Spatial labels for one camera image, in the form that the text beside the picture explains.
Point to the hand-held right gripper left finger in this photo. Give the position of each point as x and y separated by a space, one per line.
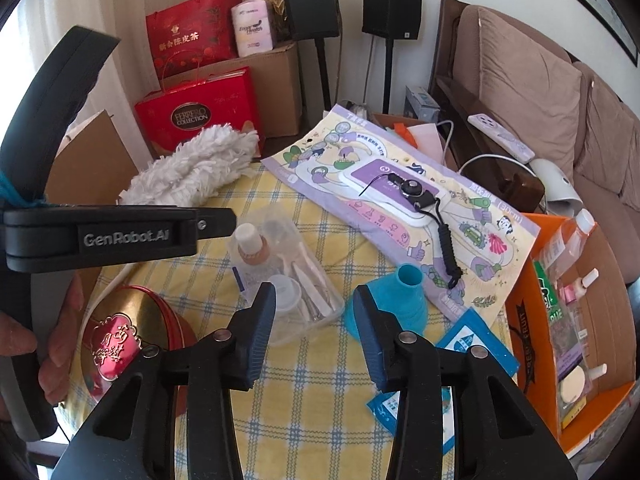
262 330

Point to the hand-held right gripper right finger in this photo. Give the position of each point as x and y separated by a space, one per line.
372 340

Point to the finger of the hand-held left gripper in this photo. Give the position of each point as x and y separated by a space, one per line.
215 230

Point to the blue silicone funnel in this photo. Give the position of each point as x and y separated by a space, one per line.
407 300

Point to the white fluffy mop head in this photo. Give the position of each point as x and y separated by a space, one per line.
195 165

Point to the clear pouch of travel bottles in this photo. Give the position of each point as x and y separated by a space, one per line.
295 260

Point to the red gold round tin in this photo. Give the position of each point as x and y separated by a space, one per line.
125 340

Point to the purple wet wipes pack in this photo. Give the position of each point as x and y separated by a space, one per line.
350 170

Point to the person's left hand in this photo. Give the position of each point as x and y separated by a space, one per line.
62 350

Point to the blue sachet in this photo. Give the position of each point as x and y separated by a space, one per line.
470 337
385 407

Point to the yellow plaid tablecloth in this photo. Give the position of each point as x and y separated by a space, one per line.
300 410

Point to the white sheer curtain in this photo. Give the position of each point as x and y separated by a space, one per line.
120 60

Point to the red chocolate gift box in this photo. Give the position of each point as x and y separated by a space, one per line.
200 105

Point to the orange cardboard box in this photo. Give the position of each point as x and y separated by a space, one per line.
530 340

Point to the large closed cardboard box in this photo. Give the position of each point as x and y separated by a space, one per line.
280 85

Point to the red gift bag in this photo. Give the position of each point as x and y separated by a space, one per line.
192 25

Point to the green packet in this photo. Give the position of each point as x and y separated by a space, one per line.
545 285

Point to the black speaker stand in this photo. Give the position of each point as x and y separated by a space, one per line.
389 75
322 75

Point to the clear cosmetics packet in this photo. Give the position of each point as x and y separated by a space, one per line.
567 340

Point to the cluttered cardboard box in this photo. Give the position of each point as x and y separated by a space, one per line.
387 120

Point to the round makeup puff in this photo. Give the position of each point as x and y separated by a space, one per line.
572 385

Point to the white tissue roll pack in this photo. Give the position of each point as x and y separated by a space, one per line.
252 27

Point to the pink paper sheet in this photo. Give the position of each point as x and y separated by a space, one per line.
425 137

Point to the orange plastic item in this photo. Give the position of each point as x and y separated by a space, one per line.
402 130

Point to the pink nail polish bottle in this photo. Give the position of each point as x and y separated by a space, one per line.
582 282

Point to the clear bottle with white cap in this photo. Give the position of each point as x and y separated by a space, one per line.
575 240

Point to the small white-capped bottle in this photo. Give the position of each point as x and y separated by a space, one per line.
597 370

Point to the gold wrapped package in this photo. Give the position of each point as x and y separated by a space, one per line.
272 2

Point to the white purple power strip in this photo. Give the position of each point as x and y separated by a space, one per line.
500 137

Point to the blue white small carton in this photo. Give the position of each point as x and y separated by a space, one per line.
420 102

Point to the white nail lamp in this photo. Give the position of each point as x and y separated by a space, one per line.
555 180

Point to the black speaker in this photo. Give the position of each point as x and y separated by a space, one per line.
309 2
391 7

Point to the brown wooden sofa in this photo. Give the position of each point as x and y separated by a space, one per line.
450 100

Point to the brown sofa back cushion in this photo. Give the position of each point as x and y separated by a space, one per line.
610 125
520 80

